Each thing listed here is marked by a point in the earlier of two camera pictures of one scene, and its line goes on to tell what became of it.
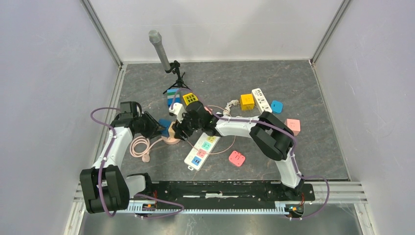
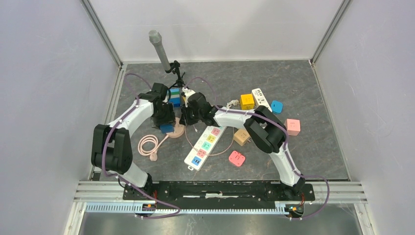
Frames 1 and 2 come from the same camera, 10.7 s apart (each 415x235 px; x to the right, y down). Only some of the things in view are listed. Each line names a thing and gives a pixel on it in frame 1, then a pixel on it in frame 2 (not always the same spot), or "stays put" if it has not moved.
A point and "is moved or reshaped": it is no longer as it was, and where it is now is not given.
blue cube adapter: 165,123 is moved or reshaped
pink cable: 139,146 is moved or reshaped
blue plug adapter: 276,106 stays put
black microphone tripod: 174,67 stays put
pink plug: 237,158 stays put
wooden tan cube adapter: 171,130 is moved or reshaped
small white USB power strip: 261,101 stays put
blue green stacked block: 171,95 stays put
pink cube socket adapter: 294,125 stays put
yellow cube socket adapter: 247,102 stays put
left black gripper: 154,126 → 170,119
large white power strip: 201,152 stays put
